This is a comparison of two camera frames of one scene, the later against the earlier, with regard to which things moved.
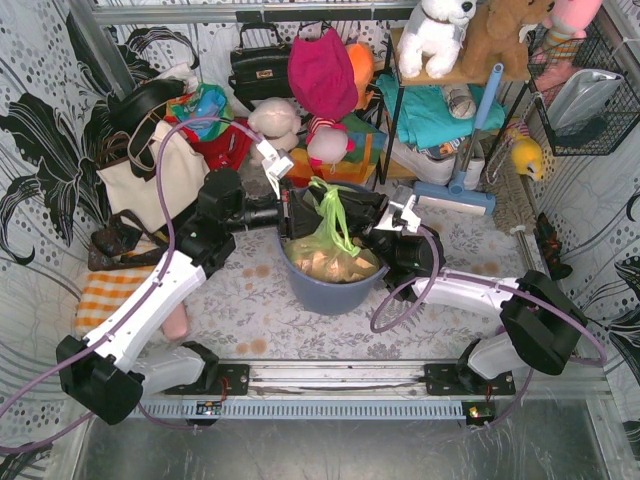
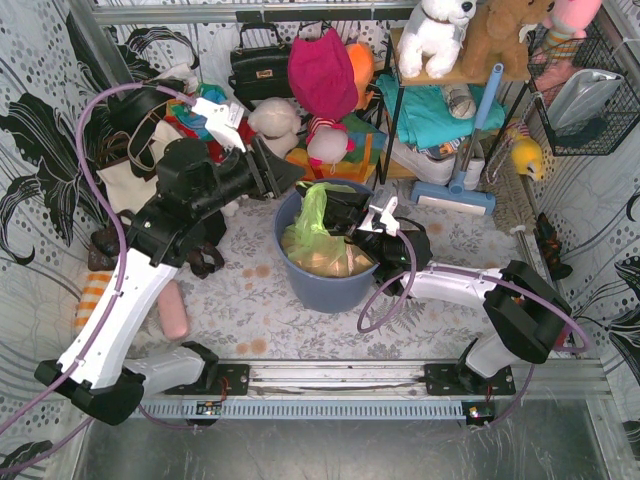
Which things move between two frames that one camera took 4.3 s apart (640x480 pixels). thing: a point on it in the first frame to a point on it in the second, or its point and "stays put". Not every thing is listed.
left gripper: x=288 y=214 to x=260 y=167
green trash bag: x=327 y=254 stays put
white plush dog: x=435 y=30 stays put
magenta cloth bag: x=322 y=76 stays put
